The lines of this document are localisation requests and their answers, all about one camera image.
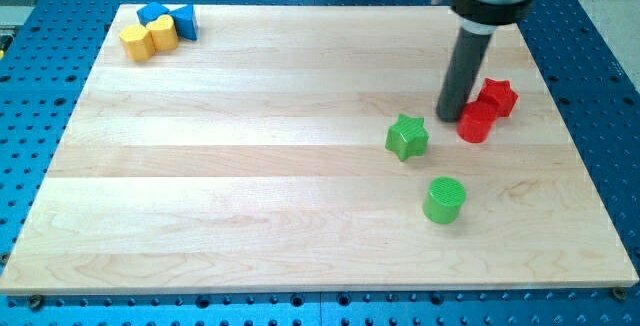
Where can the light wooden board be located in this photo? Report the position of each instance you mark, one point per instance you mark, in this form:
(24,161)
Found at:
(253,160)

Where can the green star block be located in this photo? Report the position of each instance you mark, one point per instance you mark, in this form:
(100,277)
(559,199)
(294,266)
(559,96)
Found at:
(407,137)

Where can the green cylinder block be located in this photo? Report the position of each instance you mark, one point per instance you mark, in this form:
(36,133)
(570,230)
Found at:
(443,200)

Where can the red cylinder block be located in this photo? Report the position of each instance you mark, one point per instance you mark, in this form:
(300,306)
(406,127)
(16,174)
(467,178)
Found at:
(476,121)

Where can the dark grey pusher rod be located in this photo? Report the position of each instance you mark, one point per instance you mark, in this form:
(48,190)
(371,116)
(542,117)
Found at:
(463,68)

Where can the blue triangle block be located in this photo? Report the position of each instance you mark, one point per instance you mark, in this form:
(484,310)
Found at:
(185,22)

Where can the red star block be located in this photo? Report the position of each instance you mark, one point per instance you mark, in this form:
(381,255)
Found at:
(500,95)

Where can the yellow heart block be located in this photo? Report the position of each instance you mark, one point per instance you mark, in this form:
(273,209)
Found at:
(163,33)

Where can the yellow hexagon block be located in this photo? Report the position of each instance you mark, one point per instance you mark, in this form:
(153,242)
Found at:
(137,42)

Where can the blue cube block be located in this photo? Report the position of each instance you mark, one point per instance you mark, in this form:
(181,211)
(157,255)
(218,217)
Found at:
(150,12)

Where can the blue perforated metal table plate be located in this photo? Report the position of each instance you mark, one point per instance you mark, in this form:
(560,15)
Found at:
(585,51)

